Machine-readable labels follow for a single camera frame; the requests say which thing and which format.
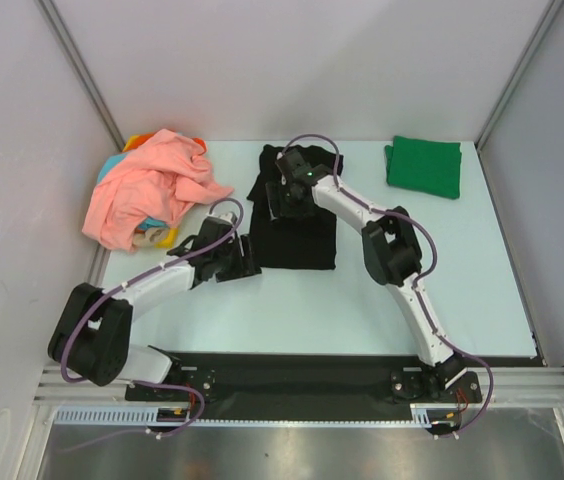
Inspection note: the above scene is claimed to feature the black t-shirt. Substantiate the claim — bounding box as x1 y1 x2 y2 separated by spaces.
247 144 337 271

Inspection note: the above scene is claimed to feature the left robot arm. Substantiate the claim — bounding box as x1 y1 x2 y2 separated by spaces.
47 212 261 400

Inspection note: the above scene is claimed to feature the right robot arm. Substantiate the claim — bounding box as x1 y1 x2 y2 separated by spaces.
266 148 467 401

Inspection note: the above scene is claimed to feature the beige t-shirt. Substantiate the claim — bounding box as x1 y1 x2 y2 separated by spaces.
132 227 170 248

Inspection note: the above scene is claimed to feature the light blue t-shirt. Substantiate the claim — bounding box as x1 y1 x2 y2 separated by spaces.
96 152 167 231

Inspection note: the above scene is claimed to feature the pink t-shirt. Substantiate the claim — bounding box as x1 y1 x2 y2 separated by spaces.
82 129 233 252

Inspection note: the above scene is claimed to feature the orange t-shirt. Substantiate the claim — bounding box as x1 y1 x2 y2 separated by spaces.
192 137 208 153

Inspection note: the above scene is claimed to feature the folded green t-shirt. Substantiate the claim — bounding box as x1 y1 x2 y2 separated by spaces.
384 136 462 200

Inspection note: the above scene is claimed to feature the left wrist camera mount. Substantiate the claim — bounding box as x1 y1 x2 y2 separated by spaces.
207 211 238 226

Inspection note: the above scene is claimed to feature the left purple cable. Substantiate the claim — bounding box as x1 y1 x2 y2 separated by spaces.
59 197 246 441

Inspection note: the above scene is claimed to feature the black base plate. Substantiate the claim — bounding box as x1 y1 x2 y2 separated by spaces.
124 351 547 422

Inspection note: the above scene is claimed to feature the grey slotted cable duct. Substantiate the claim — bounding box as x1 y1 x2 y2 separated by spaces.
54 403 456 427

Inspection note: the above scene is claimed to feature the left aluminium frame post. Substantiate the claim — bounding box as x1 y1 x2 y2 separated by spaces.
34 0 125 150

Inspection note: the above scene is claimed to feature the aluminium frame post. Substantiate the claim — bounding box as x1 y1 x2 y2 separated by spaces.
34 0 125 150
474 0 564 153

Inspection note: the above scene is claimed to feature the aluminium front rail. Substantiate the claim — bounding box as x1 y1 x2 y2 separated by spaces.
34 366 564 408

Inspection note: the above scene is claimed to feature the right aluminium frame post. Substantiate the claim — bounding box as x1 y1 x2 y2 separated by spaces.
474 0 564 153

